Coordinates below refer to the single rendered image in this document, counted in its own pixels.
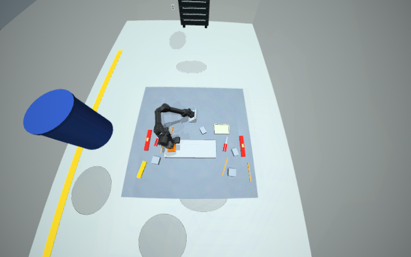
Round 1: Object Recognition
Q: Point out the white panel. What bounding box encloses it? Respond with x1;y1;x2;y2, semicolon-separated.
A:
164;140;216;159

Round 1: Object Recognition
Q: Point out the red flat bar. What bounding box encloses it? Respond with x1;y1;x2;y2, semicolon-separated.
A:
239;136;245;157
144;130;152;151

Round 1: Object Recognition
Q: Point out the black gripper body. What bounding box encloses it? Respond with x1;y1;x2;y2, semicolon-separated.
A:
158;136;180;145

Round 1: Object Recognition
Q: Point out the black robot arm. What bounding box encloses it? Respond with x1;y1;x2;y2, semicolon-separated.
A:
153;103;195;149

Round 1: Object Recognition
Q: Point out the yellow rectangular bar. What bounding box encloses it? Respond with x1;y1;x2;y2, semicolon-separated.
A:
137;162;147;178

